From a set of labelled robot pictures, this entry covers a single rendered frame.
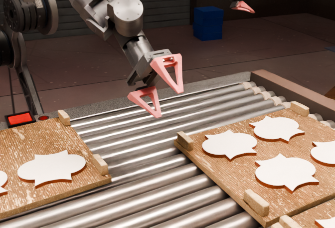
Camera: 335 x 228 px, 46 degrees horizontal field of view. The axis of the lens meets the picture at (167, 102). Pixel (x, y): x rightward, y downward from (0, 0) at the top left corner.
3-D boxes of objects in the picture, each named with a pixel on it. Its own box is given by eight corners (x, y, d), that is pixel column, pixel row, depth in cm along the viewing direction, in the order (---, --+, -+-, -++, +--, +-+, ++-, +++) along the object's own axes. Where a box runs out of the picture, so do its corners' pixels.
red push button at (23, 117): (8, 120, 115) (7, 116, 114) (29, 116, 117) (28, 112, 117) (11, 129, 110) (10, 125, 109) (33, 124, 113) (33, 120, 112)
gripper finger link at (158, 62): (172, 90, 71) (149, 49, 74) (156, 110, 76) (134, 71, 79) (199, 83, 75) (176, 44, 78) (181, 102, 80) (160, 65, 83)
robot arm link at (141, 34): (134, 25, 88) (111, 34, 86) (134, 7, 81) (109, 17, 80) (148, 49, 86) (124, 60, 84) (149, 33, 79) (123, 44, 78)
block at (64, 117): (58, 118, 112) (57, 110, 110) (64, 117, 112) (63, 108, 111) (64, 126, 107) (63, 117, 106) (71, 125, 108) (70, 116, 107)
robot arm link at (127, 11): (113, 1, 88) (86, 26, 85) (109, -34, 77) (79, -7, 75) (153, 33, 86) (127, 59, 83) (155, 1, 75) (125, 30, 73)
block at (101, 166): (91, 163, 91) (90, 153, 90) (99, 161, 92) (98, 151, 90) (101, 176, 86) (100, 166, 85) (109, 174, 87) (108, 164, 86)
